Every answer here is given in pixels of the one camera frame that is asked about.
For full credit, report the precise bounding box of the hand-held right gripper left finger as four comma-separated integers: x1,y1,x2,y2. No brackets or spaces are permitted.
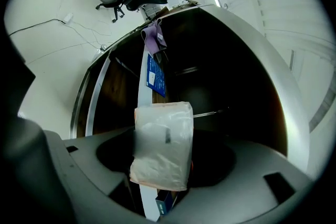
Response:
44,126,148,224

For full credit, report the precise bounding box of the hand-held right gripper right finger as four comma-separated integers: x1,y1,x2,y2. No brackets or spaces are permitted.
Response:
159,129,314,224

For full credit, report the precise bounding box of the clear plastic item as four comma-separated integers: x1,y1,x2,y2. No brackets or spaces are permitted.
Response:
129,101,194,192

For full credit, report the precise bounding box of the dark blue carton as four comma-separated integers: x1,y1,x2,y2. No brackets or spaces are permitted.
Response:
155,189,180,216

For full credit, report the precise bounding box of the blue flat box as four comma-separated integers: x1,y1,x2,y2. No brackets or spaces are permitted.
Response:
145,53,166,98

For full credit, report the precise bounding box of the purple cloth packet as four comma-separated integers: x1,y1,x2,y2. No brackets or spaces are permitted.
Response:
141,19,168,55

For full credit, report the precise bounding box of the white cable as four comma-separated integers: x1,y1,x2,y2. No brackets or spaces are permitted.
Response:
71,21,113,50

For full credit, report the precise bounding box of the black cable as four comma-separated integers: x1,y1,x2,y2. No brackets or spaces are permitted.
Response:
8,18,66,37

